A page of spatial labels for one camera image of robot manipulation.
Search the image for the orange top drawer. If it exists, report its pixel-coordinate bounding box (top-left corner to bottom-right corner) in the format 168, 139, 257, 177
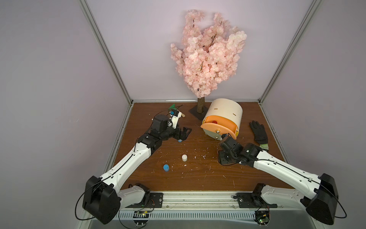
201, 115, 241, 141

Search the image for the cream cylindrical drawer cabinet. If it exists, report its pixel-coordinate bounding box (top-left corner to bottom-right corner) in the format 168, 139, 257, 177
202, 98, 243, 123

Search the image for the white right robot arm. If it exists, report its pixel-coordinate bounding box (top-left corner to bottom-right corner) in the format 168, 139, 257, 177
218, 136, 340, 225

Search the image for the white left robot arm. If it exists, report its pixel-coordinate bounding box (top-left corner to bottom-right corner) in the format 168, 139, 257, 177
79, 110, 192, 224

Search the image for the green toy hammer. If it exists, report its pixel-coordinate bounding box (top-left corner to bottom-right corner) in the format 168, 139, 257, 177
168, 104, 182, 116

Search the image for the black work glove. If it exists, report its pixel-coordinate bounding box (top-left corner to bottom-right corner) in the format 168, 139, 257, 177
249, 120, 269, 151

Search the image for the right circuit board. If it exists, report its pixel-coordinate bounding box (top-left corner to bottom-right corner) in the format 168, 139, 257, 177
254, 210, 270, 226

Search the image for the circuit board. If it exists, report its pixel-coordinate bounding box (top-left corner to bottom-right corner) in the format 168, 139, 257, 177
254, 210, 270, 226
132, 211, 150, 228

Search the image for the pink cherry blossom tree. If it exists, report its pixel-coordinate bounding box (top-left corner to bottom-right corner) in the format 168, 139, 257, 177
170, 10, 247, 119

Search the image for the left circuit board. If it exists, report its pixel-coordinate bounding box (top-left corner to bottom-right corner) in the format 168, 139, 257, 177
132, 211, 150, 228

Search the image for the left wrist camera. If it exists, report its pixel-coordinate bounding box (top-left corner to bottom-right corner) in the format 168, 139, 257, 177
169, 110, 182, 129

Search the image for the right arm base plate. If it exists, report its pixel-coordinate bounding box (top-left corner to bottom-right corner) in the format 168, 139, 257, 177
232, 193, 278, 209

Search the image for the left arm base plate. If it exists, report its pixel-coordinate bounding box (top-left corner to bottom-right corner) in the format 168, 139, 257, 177
127, 192, 164, 209

